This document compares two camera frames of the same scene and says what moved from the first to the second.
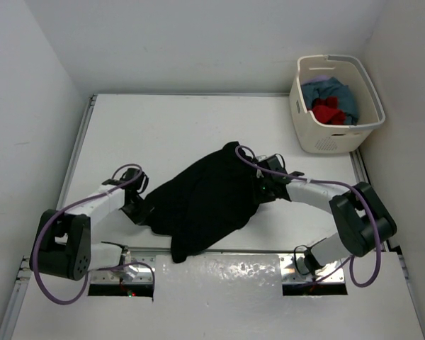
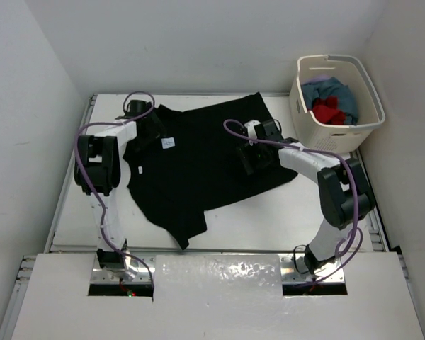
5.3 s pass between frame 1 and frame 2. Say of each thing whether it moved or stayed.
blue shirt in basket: stayed
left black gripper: moved
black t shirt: moved
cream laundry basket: stayed
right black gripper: moved
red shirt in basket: stayed
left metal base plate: stayed
